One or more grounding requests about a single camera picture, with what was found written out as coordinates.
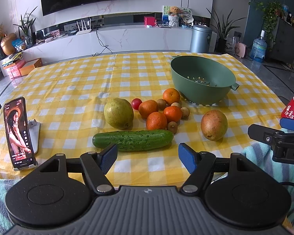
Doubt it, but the green cucumber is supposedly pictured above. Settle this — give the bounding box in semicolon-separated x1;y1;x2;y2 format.
92;129;174;152

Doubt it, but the reddish-green mango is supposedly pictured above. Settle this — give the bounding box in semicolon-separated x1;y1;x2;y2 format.
201;110;228;141

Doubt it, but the green-yellow pear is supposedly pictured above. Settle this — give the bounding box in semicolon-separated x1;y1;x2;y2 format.
104;98;134;129

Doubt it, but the orange mandarin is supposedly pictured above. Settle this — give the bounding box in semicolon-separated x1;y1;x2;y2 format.
146;112;168;130
162;88;181;106
163;106;183;123

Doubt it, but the orange mandarin front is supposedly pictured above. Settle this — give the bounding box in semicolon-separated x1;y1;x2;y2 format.
146;112;168;130

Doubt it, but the red cherry tomato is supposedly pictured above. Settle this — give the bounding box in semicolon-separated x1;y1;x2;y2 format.
131;98;142;110

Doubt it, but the orange mandarin back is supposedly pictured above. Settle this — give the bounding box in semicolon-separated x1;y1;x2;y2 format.
162;88;181;106

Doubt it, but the large speckled orange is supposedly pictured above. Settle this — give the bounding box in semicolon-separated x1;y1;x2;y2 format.
139;100;159;119

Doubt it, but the striped teal towel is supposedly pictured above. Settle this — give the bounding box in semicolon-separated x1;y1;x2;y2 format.
0;143;294;234

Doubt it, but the brown longan front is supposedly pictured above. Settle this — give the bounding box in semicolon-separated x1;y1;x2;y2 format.
167;121;178;134

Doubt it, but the brown longan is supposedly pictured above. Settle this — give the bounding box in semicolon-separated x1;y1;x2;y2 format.
167;121;178;134
157;99;167;110
181;107;190;119

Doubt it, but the brown longan right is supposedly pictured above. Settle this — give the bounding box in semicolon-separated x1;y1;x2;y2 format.
181;107;190;119

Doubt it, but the yellow checkered tablecloth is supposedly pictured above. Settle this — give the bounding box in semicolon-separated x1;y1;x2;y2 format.
0;52;284;186

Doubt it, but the brown longan back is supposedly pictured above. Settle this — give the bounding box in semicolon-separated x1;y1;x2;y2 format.
157;99;167;110

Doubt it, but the white phone stand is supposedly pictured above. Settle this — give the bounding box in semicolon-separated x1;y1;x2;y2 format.
13;119;41;171

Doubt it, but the smartphone on stand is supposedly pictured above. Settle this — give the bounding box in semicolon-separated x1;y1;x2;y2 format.
3;97;37;170

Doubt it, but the green colander bowl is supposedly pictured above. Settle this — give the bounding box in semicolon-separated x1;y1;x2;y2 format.
170;56;240;105

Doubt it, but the blue water jug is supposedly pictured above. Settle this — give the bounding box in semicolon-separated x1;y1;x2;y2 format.
250;30;267;63

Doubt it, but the dark cabinet with vines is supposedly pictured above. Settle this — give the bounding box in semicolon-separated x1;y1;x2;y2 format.
257;0;294;68

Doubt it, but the pink piggy bank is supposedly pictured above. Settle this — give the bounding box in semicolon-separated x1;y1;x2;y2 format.
235;42;248;58

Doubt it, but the orange shoe box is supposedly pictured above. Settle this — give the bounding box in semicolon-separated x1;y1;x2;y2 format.
19;58;42;76

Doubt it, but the potted plant by bin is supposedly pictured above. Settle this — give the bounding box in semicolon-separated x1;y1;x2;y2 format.
206;8;245;54

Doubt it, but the grey metal trash bin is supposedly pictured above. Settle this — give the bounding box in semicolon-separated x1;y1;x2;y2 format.
190;25;212;53

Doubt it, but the white wifi router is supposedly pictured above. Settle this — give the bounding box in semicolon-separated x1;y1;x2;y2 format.
76;19;92;35

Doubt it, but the white tv console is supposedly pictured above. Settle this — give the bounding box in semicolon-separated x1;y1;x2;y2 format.
0;24;194;65

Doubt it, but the golden gourd vase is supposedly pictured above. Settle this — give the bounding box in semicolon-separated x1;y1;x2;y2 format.
0;33;17;56

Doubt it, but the teddy bear toy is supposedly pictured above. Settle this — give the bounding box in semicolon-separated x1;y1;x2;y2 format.
168;6;180;28

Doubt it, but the red box on console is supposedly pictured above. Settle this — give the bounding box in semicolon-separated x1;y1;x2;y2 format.
144;16;157;27

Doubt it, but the potted plant on console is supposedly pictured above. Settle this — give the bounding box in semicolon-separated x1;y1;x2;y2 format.
14;6;37;48

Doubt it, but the black power cable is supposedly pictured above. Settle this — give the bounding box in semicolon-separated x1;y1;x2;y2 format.
92;28;114;57

